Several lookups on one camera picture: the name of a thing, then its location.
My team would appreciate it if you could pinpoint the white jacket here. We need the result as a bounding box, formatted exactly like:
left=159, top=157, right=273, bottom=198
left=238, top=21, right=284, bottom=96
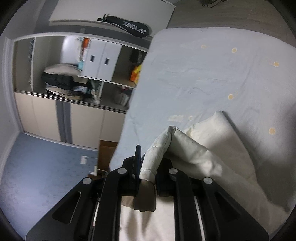
left=119, top=112, right=288, bottom=240

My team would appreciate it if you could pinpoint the orange yellow clothes pile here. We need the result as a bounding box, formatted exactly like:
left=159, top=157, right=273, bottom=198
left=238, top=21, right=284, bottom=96
left=129, top=64, right=142, bottom=85

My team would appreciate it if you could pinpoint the brown wooden headboard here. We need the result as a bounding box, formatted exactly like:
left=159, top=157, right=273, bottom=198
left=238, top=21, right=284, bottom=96
left=97, top=140, right=118, bottom=172

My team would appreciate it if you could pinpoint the white power strip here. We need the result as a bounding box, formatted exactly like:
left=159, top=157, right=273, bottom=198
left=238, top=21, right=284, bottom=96
left=80, top=156, right=87, bottom=165

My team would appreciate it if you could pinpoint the open wardrobe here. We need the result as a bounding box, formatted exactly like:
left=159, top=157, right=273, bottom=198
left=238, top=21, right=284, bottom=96
left=11, top=33, right=148, bottom=113

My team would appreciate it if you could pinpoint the white drawer unit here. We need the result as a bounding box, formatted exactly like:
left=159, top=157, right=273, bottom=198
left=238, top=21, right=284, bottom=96
left=80, top=39, right=122, bottom=82

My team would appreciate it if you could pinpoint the black Yonex racket bag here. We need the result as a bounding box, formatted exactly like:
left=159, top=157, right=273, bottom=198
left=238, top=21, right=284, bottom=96
left=97, top=14, right=151, bottom=38

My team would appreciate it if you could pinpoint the light blue bed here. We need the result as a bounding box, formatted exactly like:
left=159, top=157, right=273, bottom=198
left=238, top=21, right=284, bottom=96
left=110, top=28, right=295, bottom=216

